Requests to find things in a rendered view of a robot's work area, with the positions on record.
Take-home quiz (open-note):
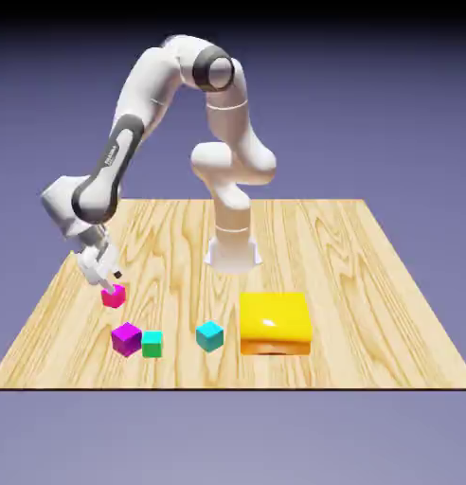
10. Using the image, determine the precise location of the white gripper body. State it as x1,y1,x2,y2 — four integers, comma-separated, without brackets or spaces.
76,242,119,286

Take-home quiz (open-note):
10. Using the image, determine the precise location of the small pink cube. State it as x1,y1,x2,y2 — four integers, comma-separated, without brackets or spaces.
100,283,127,309

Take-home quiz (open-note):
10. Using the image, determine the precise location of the small purple cube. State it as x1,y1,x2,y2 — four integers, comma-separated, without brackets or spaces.
111,321,143,358

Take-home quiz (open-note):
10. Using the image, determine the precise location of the small green cube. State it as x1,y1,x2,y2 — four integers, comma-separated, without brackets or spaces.
141,330,164,359

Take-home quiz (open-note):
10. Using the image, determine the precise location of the small cyan cube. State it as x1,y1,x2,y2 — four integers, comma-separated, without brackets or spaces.
195,320,225,353

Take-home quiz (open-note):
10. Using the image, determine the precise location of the large yellow box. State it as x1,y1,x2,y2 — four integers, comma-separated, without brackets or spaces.
239,291,314,356

